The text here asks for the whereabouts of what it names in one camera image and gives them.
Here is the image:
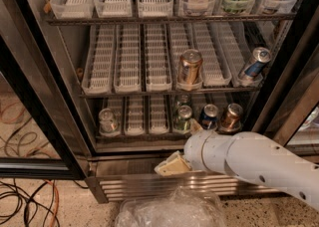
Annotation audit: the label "wire shelf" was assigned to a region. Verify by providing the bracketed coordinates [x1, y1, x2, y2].
[46, 14, 296, 26]
[79, 86, 261, 99]
[96, 132, 191, 143]

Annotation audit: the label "copper can bottom shelf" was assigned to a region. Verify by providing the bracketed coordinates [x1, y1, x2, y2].
[218, 103, 243, 133]

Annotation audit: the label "green soda can behind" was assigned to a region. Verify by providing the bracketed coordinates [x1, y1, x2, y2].
[174, 94, 191, 109]

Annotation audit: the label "left glass fridge door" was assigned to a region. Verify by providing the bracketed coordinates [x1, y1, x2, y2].
[0, 0, 95, 179]

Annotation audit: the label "steel fridge base grille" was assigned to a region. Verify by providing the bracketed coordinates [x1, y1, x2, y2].
[85, 153, 278, 203]

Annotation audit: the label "orange cable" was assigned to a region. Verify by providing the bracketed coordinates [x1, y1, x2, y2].
[42, 179, 61, 227]

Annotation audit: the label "green soda can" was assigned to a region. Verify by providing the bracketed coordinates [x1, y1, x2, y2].
[173, 105, 192, 133]
[174, 94, 191, 109]

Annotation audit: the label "bottom wire shelf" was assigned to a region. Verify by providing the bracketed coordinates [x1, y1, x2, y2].
[96, 132, 191, 143]

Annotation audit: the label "glass fridge door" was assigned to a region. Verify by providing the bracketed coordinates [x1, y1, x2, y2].
[0, 0, 95, 179]
[243, 0, 319, 145]

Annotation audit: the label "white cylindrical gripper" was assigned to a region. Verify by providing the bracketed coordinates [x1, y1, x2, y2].
[155, 118, 231, 176]

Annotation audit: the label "top wire shelf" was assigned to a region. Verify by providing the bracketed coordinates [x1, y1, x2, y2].
[46, 14, 296, 26]

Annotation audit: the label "blue soda can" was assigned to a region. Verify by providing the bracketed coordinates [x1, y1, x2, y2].
[199, 104, 218, 130]

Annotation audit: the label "silver 7up can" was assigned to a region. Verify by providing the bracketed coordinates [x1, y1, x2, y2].
[99, 108, 119, 133]

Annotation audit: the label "green soda can front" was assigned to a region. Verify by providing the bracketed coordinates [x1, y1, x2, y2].
[173, 105, 192, 133]

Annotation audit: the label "gold can middle shelf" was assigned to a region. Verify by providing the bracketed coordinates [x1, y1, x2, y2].
[177, 49, 203, 85]

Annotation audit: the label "crumpled clear plastic bag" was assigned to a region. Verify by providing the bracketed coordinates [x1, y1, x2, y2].
[115, 186, 226, 227]

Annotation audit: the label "right glass fridge door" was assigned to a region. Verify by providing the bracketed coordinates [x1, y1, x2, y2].
[243, 0, 319, 145]

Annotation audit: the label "blue silver slim can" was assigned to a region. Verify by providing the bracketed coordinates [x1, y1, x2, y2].
[238, 47, 271, 80]

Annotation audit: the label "black cables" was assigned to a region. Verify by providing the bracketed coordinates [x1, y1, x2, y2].
[0, 178, 89, 227]

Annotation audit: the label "middle wire shelf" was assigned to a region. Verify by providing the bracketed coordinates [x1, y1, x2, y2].
[79, 86, 261, 99]

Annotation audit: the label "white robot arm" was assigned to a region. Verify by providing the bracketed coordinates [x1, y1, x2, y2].
[155, 128, 319, 210]

